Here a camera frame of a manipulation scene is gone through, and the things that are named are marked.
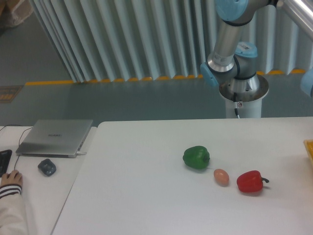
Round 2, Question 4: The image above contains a dark grey computer mouse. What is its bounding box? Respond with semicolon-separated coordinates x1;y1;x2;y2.
38;159;57;177

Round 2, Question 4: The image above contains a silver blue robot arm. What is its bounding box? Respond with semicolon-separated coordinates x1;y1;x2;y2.
201;0;313;102

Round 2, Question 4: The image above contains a red bell pepper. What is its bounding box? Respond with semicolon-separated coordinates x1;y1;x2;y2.
237;170;269;193

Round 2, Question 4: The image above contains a green bell pepper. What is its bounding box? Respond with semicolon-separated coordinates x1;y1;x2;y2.
182;146;210;169

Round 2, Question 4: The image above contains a silver closed laptop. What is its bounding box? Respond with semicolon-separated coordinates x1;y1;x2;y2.
16;119;93;158

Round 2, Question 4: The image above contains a black keyboard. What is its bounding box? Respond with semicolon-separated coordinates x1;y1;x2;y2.
0;149;12;177

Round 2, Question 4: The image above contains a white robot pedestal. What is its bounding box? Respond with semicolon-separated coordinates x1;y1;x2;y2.
219;74;269;118

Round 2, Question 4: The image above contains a yellow basket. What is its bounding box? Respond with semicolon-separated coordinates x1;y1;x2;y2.
304;140;313;160

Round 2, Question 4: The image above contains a white striped sleeve forearm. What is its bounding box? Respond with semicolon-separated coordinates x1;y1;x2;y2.
0;184;28;235

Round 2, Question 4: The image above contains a white folding partition screen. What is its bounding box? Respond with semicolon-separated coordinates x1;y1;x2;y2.
31;0;313;82

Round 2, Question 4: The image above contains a brown egg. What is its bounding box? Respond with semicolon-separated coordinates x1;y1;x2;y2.
214;169;229;186

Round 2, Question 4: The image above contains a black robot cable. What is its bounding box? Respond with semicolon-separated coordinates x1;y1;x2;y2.
233;92;242;119

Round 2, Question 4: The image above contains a person's hand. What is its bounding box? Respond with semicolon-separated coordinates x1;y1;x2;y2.
0;170;23;195

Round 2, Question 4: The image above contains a black laptop cable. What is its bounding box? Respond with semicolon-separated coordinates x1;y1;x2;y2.
0;125;34;172

